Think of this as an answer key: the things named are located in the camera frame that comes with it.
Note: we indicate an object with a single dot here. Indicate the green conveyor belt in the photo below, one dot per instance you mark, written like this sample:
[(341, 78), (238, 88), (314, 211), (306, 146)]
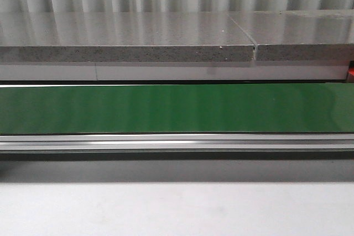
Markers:
[(212, 108)]

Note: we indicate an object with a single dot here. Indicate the grey speckled stone slab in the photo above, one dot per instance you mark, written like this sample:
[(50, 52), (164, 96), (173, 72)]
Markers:
[(122, 37)]

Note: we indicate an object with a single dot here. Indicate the aluminium conveyor frame rail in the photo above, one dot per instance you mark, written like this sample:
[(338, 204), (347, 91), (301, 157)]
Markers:
[(209, 142)]

